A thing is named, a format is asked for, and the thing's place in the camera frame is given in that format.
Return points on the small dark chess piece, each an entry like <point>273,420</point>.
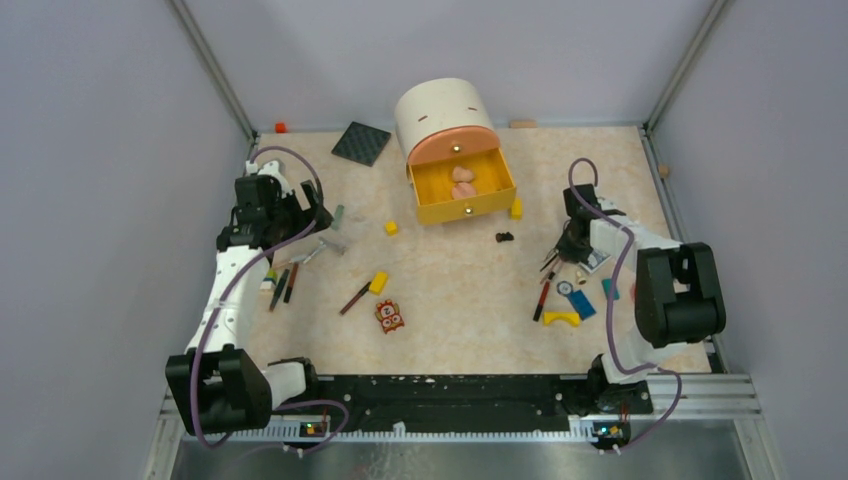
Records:
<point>504,237</point>

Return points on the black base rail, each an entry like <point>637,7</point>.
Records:
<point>469,403</point>

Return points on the small silver white tube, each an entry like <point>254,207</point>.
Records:
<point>320,248</point>

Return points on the beige makeup sponge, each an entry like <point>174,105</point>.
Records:
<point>462,175</point>

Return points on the yellow block near drawer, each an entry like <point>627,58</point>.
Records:
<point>516,210</point>

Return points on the green tube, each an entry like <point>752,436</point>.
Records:
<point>337,217</point>

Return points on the dark eyeliner pencil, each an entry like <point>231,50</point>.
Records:
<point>279,289</point>

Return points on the yellow rectangular block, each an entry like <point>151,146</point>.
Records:
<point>378,283</point>

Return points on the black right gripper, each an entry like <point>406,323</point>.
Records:
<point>567,253</point>

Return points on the teal small block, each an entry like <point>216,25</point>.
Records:
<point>610,289</point>

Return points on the wooden block at back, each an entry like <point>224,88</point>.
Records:
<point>523,124</point>

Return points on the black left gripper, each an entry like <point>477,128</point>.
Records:
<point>302,222</point>

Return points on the red owl number puzzle piece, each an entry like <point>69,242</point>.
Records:
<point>389,316</point>

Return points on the round small watch dial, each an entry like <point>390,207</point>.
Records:
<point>565,288</point>

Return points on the yellow arch block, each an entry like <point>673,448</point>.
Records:
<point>571,318</point>

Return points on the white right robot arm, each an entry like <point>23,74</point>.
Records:
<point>678,298</point>

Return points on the red black pen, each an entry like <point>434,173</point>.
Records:
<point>546,284</point>

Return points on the blue rectangular block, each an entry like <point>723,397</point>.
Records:
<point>581,304</point>

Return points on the cream round drawer organizer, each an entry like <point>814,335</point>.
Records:
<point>441,119</point>

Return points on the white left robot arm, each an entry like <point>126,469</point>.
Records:
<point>216,385</point>

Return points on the yellow drawer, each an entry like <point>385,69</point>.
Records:
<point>432,184</point>

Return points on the black makeup brush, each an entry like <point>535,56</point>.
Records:
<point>553,264</point>

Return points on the dark red lip gloss tube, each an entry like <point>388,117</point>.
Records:
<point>355,298</point>

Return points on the black textured square mat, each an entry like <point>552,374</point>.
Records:
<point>361,144</point>

